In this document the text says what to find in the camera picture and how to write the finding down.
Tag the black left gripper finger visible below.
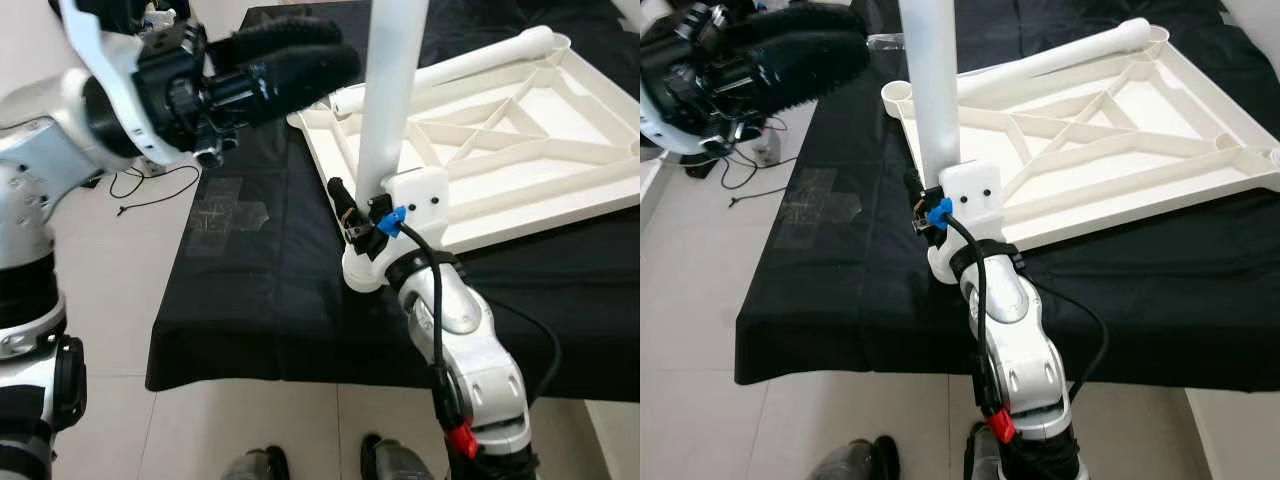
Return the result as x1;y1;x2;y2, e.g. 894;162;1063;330
745;28;872;117
205;15;347;69
245;45;364;129
720;0;857;47

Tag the clear tape patch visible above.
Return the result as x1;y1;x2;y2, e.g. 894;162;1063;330
185;178;269;259
775;168;863;249

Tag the black cloth cover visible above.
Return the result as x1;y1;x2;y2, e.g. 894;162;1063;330
735;0;1280;391
145;0;641;403

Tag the white plastic table top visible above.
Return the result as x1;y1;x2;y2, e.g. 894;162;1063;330
882;25;1280;288
288;35;641;293

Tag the grey robot right foot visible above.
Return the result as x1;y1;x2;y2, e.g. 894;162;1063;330
360;433;446;480
965;420;1001;480

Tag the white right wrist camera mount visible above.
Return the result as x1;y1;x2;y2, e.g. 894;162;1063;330
380;168;451;263
935;160;1006;256

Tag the black floor cable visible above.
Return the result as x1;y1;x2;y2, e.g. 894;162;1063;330
108;165;201;216
690;140;791;211

